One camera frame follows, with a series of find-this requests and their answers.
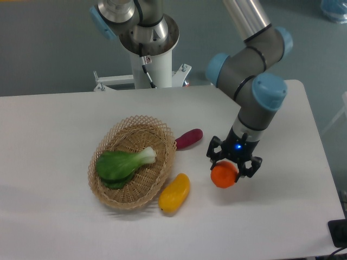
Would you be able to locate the purple sweet potato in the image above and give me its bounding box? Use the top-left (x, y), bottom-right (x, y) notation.
top-left (176, 128), bottom-right (203, 150)

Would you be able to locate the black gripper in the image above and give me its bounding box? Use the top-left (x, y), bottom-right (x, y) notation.
top-left (206, 128), bottom-right (262, 182)

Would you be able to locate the orange fruit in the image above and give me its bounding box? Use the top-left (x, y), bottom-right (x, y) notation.
top-left (210, 161), bottom-right (238, 189)

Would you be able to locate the blue object top right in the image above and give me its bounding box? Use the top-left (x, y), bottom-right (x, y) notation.
top-left (320, 0), bottom-right (346, 24)

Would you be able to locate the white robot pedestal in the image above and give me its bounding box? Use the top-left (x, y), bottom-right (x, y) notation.
top-left (93, 15), bottom-right (192, 92)

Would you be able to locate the woven wicker basket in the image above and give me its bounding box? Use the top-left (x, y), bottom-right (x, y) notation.
top-left (88, 115), bottom-right (176, 210)

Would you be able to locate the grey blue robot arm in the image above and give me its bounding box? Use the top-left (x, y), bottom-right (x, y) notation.
top-left (89, 1), bottom-right (293, 178)

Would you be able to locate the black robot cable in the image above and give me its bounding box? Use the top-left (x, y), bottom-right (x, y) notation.
top-left (138, 42), bottom-right (157, 89)

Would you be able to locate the green bok choy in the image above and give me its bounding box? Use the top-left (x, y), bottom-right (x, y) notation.
top-left (95, 147), bottom-right (157, 190)

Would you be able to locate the black device at edge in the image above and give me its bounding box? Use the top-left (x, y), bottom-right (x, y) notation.
top-left (327, 219), bottom-right (346, 248)

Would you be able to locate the yellow mango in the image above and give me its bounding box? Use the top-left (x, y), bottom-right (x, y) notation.
top-left (158, 173), bottom-right (190, 214)

